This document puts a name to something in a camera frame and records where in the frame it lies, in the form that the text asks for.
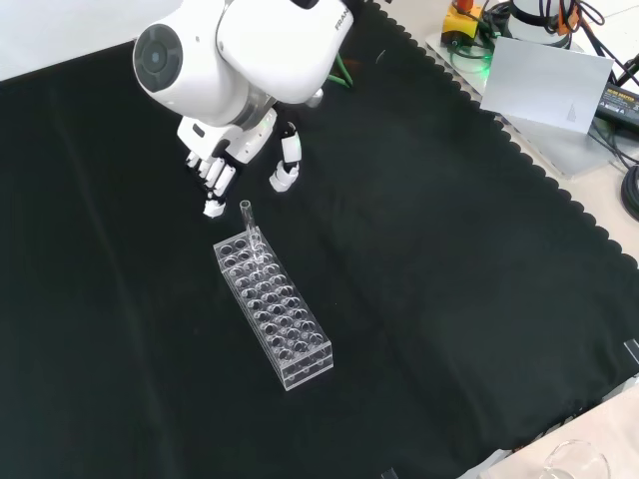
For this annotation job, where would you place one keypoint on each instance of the pale board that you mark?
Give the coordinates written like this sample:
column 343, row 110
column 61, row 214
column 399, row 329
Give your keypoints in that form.
column 539, row 85

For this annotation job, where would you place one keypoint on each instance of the clear glass test tube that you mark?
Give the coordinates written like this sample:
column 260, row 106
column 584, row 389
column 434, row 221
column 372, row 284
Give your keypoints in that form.
column 246, row 217

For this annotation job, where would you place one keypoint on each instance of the clear plastic test tube rack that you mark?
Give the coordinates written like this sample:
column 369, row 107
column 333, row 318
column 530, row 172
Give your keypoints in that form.
column 279, row 319

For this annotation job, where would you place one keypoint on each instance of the pale metal base plate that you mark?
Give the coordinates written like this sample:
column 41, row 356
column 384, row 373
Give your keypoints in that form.
column 574, row 149

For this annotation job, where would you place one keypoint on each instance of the clear glass flask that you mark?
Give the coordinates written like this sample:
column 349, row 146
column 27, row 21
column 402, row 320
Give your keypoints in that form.
column 552, row 456

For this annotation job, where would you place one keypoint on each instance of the black power adapter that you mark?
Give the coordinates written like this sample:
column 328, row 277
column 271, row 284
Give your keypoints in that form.
column 619, row 102

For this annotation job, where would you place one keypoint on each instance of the yellow stop button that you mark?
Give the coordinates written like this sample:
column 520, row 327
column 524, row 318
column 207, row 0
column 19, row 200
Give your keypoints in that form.
column 461, row 22

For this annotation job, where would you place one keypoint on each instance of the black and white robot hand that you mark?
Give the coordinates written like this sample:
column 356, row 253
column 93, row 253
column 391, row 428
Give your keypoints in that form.
column 209, row 137

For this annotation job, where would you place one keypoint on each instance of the black bench cloth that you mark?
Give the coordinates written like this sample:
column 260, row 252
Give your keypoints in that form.
column 449, row 249

